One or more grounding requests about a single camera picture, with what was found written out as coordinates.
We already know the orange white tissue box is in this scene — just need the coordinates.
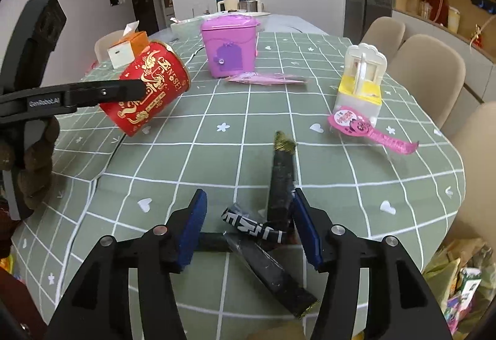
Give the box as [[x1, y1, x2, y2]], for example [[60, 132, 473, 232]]
[[107, 20, 150, 68]]

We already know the yellow-green trash bag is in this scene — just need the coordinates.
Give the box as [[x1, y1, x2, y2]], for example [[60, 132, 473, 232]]
[[422, 235, 494, 338]]

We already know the long black wrapper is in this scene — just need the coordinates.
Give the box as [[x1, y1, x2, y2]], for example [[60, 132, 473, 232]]
[[266, 131, 298, 233]]

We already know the red gold tin can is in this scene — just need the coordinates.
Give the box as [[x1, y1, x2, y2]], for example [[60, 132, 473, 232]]
[[100, 41, 192, 138]]

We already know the beige chair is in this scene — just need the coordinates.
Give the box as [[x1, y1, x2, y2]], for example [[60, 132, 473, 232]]
[[450, 101, 496, 237], [387, 34, 466, 128], [94, 30, 129, 64], [360, 16, 406, 62]]

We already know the person's left hand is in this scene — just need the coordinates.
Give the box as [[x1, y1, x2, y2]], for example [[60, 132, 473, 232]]
[[17, 117, 61, 210]]

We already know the blue black strip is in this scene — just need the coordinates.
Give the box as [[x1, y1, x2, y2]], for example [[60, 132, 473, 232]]
[[470, 0, 496, 14]]

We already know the green checked tablecloth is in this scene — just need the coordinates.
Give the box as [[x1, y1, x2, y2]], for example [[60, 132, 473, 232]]
[[11, 29, 466, 327]]

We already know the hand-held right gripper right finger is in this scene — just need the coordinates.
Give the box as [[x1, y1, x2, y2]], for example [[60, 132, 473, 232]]
[[291, 188, 454, 340]]

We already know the pink wrapper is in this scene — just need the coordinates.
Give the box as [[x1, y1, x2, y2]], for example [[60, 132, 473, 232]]
[[225, 71, 308, 87]]

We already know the white jar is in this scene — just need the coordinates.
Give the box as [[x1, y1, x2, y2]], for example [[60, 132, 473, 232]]
[[447, 8, 461, 33]]

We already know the red gift bag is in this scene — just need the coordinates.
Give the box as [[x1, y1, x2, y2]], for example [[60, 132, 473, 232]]
[[430, 0, 450, 25]]

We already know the black wrapper gold edge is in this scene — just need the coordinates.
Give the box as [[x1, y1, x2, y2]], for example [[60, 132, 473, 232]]
[[197, 232, 319, 321]]

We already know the purple toy bin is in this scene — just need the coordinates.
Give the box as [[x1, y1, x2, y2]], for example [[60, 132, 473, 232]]
[[200, 15, 259, 79]]

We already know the small red gold figurine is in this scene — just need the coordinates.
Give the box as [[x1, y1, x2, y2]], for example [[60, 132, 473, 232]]
[[470, 25, 485, 48]]

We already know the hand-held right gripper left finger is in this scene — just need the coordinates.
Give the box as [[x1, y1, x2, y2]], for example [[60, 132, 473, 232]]
[[46, 189, 208, 340]]

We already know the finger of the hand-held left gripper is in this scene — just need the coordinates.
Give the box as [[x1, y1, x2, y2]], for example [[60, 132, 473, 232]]
[[64, 79, 146, 109]]

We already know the pink toy watch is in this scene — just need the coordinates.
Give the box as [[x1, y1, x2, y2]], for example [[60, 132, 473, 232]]
[[327, 108, 421, 156]]

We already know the black white printed wrapper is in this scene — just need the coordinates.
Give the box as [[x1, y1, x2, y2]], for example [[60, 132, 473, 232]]
[[221, 204, 288, 246]]

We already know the yellow white toy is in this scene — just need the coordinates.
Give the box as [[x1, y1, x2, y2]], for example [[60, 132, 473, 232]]
[[332, 43, 388, 131]]

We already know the white green packet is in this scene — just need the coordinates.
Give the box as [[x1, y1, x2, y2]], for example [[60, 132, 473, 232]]
[[458, 267, 484, 306]]

